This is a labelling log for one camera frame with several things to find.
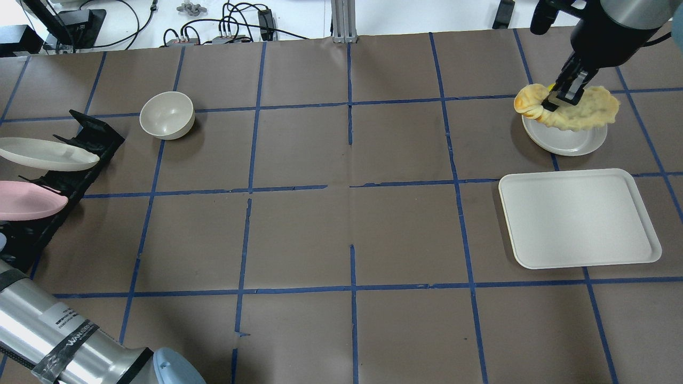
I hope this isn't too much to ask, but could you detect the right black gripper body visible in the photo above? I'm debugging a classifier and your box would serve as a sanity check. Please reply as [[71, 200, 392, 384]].
[[554, 53, 599, 97]]

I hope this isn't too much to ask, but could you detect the yellow toy bread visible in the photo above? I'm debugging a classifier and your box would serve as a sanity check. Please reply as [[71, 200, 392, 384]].
[[514, 84, 621, 132]]

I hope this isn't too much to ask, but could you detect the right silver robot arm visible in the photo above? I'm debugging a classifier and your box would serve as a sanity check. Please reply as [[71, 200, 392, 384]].
[[531, 1, 681, 111]]

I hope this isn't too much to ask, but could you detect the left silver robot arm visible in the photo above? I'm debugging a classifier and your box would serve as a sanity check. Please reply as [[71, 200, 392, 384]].
[[1, 262, 204, 383]]

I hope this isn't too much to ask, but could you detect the white round plate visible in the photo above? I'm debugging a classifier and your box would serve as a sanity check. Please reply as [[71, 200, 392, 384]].
[[521, 116, 608, 156]]

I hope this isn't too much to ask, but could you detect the white plate in rack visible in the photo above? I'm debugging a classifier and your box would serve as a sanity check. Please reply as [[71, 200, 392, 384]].
[[1, 138, 100, 172]]

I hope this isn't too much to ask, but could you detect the pink plate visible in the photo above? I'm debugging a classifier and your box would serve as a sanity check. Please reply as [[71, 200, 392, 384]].
[[1, 181, 68, 221]]

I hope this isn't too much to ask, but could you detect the white rectangular tray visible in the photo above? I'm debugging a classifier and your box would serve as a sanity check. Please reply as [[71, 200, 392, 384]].
[[498, 169, 663, 269]]

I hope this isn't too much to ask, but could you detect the cream bowl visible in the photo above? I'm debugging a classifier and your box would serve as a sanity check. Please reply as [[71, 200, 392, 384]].
[[139, 91, 195, 140]]

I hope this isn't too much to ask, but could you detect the black device on table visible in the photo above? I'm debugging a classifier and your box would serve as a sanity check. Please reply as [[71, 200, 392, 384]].
[[46, 8, 107, 50]]

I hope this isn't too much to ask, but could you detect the black dish rack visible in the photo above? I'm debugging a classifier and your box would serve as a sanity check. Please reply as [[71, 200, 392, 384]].
[[2, 109, 125, 273]]

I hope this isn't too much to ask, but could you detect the aluminium frame post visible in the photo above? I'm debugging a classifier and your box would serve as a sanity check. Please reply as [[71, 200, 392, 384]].
[[331, 0, 358, 44]]

